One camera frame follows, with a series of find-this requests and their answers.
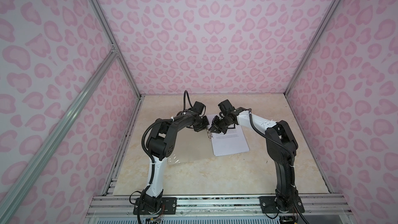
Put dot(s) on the white text sheet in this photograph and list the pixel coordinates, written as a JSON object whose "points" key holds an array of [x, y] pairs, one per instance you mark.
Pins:
{"points": [[231, 143]]}

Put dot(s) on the aluminium frame post corner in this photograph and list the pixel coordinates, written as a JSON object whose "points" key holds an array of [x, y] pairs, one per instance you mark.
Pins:
{"points": [[325, 21], [104, 23]]}

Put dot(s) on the aluminium floor rail left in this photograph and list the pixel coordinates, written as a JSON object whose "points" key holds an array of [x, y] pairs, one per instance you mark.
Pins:
{"points": [[122, 148]]}

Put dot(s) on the black left mount plate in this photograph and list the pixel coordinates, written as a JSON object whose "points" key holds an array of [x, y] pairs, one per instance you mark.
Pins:
{"points": [[155, 206]]}

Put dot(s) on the beige cardboard folder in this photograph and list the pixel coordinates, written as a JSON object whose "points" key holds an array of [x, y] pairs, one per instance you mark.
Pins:
{"points": [[191, 146]]}

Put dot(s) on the aluminium frame post left corner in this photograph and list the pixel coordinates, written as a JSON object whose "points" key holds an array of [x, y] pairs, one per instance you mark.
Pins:
{"points": [[104, 23]]}

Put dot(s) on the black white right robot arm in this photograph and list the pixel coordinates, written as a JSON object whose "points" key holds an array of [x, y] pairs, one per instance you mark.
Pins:
{"points": [[281, 146]]}

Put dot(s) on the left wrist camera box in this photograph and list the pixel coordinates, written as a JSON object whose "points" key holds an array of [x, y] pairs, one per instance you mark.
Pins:
{"points": [[198, 108]]}

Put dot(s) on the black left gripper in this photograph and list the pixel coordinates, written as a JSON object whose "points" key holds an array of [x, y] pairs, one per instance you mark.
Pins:
{"points": [[204, 117]]}

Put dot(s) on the aluminium frame post right corner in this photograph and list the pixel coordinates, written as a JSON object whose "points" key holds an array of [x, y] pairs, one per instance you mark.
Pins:
{"points": [[325, 21]]}

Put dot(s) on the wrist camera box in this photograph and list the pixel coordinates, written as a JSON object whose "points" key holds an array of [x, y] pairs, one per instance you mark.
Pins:
{"points": [[226, 107], [198, 108]]}

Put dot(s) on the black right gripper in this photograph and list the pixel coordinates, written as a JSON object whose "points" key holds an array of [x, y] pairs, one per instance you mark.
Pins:
{"points": [[215, 126]]}

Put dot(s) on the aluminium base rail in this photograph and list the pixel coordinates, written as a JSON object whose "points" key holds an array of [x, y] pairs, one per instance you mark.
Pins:
{"points": [[223, 209]]}

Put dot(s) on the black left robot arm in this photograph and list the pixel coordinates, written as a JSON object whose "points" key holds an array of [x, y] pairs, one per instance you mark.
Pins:
{"points": [[158, 143]]}

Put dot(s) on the black right mount plate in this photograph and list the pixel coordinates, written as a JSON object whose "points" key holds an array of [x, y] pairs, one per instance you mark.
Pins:
{"points": [[273, 204]]}

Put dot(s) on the black mount plate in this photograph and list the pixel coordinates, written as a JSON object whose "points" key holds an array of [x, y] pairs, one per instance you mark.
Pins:
{"points": [[155, 206], [273, 204]]}

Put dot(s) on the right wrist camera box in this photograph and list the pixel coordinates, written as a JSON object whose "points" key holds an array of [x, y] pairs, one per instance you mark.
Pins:
{"points": [[226, 107]]}

